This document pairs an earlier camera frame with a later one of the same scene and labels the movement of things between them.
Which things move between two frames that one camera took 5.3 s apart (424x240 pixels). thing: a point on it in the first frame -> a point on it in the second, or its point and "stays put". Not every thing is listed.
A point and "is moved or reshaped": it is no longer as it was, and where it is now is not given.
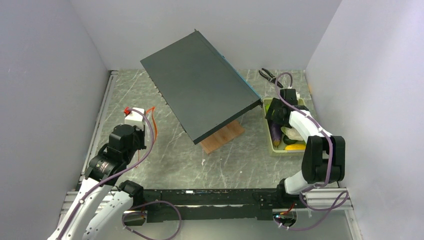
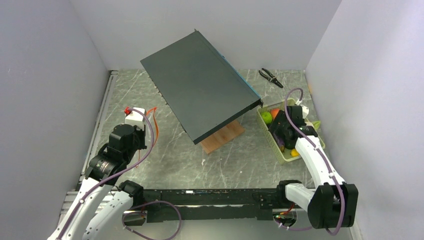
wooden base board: x=213 y=142 stays put
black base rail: x=249 y=204 stays put
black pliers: x=271 y=79 stays put
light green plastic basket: x=281 y=150 is moved or reshaped
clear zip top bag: x=136 y=118 is moved or reshaped
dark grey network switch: x=203 y=91 stays put
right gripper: x=275 y=106 -> x=280 y=118
